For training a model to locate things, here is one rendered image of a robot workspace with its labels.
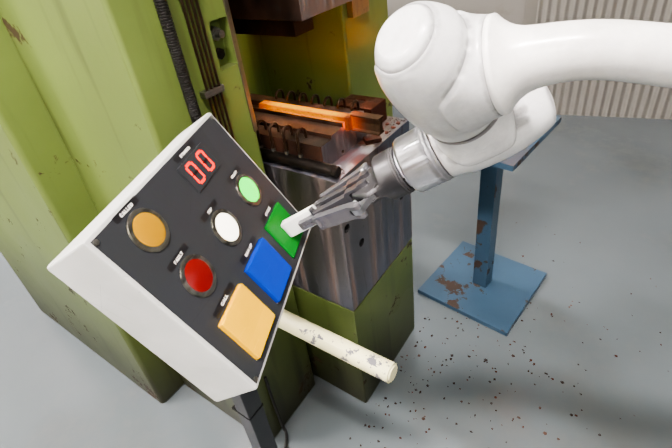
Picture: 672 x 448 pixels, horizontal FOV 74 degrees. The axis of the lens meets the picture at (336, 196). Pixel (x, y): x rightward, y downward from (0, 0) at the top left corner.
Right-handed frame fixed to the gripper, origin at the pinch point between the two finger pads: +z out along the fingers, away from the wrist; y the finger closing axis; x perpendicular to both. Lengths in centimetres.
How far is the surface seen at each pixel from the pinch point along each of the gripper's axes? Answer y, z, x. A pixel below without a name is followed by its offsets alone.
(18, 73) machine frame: 29, 52, 53
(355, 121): 45.1, -1.4, -3.8
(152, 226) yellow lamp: -19.5, 3.4, 18.1
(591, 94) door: 260, -71, -141
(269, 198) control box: 2.8, 3.8, 5.4
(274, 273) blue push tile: -10.4, 3.1, -0.7
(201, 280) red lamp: -20.5, 3.5, 9.0
